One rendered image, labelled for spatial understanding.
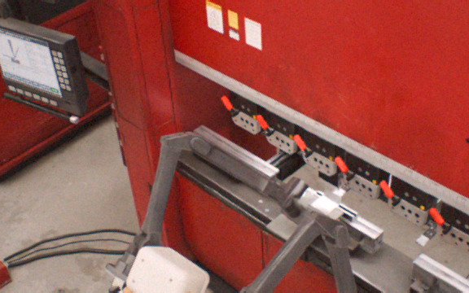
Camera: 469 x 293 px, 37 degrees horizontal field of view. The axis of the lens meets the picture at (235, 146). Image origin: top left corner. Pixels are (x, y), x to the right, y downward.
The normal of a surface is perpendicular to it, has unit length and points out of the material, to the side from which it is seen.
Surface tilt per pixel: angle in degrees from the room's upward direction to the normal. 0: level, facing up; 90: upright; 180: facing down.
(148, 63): 90
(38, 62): 90
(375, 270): 0
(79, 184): 0
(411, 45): 90
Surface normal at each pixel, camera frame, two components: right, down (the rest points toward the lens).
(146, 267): -0.53, -0.15
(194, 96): 0.70, 0.41
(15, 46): -0.51, 0.56
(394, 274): -0.06, -0.77
